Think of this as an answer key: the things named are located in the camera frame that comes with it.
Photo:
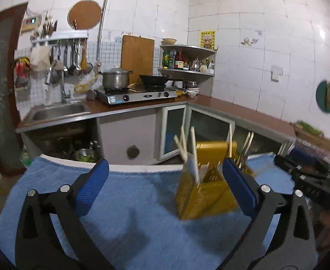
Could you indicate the green round board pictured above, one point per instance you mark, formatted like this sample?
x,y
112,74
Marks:
x,y
322,98

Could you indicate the blue fluffy towel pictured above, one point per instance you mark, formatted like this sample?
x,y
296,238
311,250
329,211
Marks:
x,y
125,216

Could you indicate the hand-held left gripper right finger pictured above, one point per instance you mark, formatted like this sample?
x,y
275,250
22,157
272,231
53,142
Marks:
x,y
238,185

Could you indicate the board with green vegetables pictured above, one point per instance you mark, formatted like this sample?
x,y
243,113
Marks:
x,y
311,133

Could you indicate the dark sauce bottle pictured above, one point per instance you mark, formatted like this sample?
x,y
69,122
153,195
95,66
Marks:
x,y
172,59

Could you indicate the stack of small bowls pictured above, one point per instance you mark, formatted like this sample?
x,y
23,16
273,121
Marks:
x,y
193,90

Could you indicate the steel faucet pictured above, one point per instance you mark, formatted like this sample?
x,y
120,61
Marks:
x,y
64,90

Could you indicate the steel bowl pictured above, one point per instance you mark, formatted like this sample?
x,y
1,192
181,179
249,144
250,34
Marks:
x,y
85,155

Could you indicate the wooden cutting board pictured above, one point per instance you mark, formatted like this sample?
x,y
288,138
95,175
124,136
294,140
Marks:
x,y
137,59

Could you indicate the black wok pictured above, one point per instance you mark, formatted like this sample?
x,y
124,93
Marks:
x,y
156,80

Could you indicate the metal wall utensil rack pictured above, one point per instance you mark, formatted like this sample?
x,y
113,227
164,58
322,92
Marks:
x,y
59,38

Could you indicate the red label bottle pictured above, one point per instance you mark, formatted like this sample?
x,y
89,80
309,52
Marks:
x,y
179,60

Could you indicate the steel sink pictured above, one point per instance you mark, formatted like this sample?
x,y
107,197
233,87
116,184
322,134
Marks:
x,y
58,112

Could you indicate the metal wall pipe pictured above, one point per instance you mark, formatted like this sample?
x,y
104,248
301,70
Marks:
x,y
101,28

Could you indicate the round woven tray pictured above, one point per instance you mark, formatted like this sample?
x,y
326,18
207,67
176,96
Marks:
x,y
84,15

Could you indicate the wall stickers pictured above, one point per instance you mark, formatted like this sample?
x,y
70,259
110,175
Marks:
x,y
249,41

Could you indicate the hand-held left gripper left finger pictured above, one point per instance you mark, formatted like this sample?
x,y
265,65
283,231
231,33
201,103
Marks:
x,y
93,185

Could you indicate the steel gas stove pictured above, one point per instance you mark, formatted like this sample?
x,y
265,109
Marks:
x,y
137,97

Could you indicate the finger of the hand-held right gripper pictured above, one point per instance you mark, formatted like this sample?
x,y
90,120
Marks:
x,y
312,161
288,166

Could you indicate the small steel cup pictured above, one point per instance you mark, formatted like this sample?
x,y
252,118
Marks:
x,y
92,94

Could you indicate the yellow slotted utensil holder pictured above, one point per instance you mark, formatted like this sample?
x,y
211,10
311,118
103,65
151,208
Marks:
x,y
204,202

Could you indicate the steel pot with lid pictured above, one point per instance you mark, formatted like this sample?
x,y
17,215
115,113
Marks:
x,y
115,78

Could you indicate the beige bowl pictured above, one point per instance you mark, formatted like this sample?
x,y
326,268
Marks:
x,y
169,41

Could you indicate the red and yellow cloth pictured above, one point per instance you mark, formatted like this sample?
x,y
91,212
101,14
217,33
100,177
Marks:
x,y
22,68

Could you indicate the green bottle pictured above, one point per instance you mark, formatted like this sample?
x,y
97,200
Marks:
x,y
165,60

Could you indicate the glass cabinet door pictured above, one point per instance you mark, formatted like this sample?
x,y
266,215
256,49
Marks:
x,y
173,129

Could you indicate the wall box with red display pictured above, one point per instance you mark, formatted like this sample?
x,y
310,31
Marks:
x,y
31,23

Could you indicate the yellow wall poster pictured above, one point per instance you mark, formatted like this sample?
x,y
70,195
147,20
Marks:
x,y
208,40

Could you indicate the kitchen counter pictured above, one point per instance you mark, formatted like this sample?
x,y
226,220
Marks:
x,y
125,135

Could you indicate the corner wall shelf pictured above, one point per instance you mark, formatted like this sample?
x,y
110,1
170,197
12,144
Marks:
x,y
190,71

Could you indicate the knife and chopstick cup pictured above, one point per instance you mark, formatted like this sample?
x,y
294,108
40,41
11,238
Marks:
x,y
49,27

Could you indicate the white hanging cloth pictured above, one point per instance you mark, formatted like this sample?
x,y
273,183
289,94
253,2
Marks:
x,y
40,57

